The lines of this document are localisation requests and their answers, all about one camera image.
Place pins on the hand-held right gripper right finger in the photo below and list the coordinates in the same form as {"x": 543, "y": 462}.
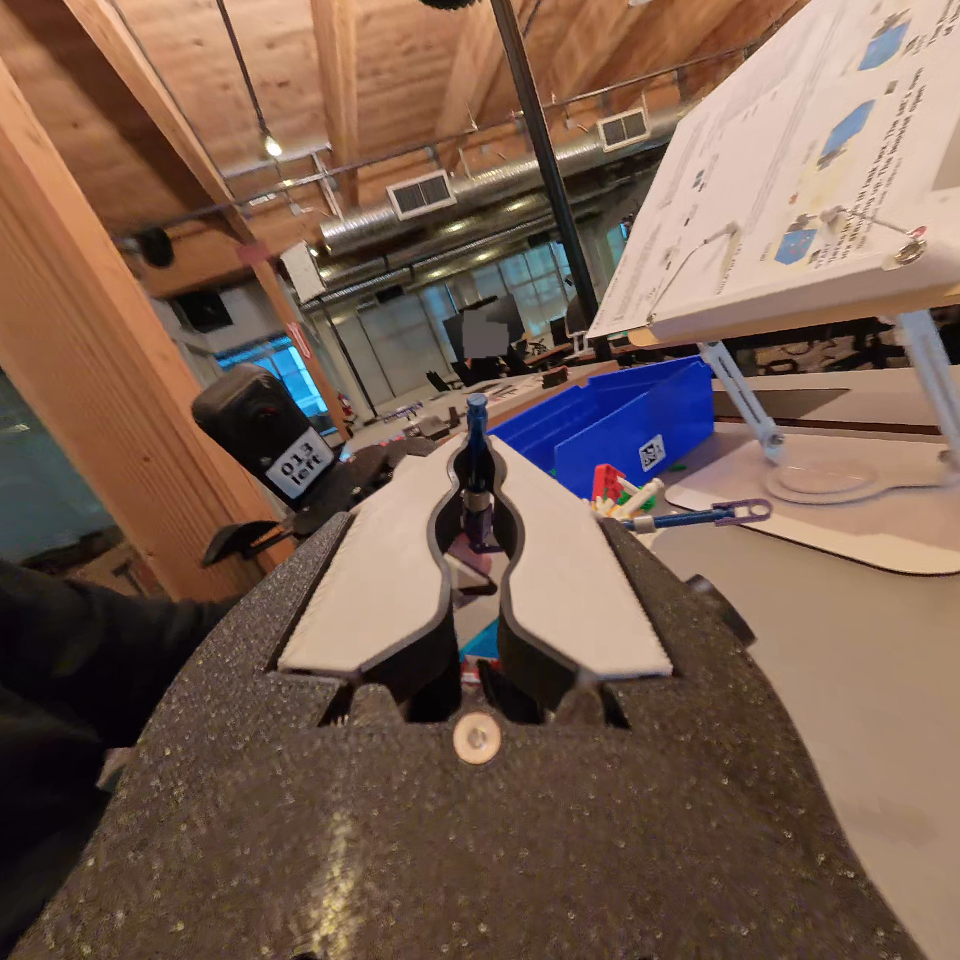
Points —
{"x": 585, "y": 600}

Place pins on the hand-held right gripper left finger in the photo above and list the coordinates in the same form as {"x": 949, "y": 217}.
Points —
{"x": 367, "y": 600}

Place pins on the colourful construction toy model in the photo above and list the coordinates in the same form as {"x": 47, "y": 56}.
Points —
{"x": 679, "y": 521}

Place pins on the grey toy spacer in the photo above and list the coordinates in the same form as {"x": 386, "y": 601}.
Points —
{"x": 475, "y": 499}

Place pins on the blue parts bin with tag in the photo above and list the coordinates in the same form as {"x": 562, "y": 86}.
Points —
{"x": 615, "y": 427}

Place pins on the blue toy rod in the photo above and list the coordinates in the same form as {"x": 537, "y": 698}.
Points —
{"x": 476, "y": 450}

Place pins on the person's left forearm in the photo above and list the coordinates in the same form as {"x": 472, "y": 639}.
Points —
{"x": 112, "y": 645}

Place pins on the wooden column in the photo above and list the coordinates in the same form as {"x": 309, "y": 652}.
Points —
{"x": 112, "y": 375}

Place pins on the neighbouring grey table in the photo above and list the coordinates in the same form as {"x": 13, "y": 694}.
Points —
{"x": 450, "y": 409}

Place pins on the black ceiling speaker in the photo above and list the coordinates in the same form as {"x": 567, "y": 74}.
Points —
{"x": 155, "y": 246}

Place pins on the small black box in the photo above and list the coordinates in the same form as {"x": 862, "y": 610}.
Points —
{"x": 555, "y": 377}

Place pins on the white air vent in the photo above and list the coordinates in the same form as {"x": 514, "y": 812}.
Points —
{"x": 622, "y": 129}
{"x": 421, "y": 193}

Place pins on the white stand base board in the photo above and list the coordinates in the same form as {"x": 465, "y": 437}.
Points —
{"x": 862, "y": 525}

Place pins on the black pole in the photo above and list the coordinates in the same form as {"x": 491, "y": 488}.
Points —
{"x": 547, "y": 150}

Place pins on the instruction sheet board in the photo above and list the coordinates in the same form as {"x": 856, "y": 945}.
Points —
{"x": 787, "y": 187}

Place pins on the black wall speaker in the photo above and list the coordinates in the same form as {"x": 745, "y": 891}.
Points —
{"x": 202, "y": 309}

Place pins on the white wall sign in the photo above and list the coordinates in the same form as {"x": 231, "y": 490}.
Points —
{"x": 301, "y": 271}

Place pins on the silver ventilation duct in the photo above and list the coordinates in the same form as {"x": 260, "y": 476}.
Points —
{"x": 510, "y": 180}

